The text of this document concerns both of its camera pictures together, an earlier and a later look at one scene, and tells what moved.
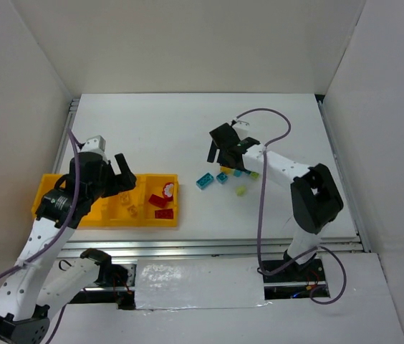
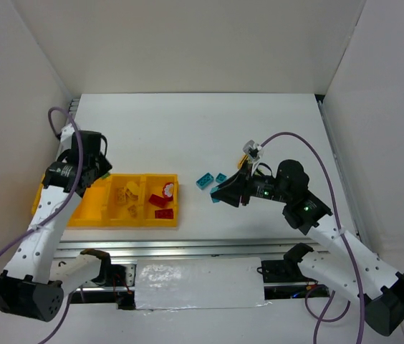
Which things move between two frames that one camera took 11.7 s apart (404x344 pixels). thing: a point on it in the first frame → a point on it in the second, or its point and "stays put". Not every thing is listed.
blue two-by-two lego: x=222 y=178 stays put
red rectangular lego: x=158 y=201 stays put
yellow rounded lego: x=225 y=169 → x=132 y=190
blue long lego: x=204 y=180 stays put
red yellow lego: x=164 y=214 stays put
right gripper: x=224 y=150 → x=243 y=189
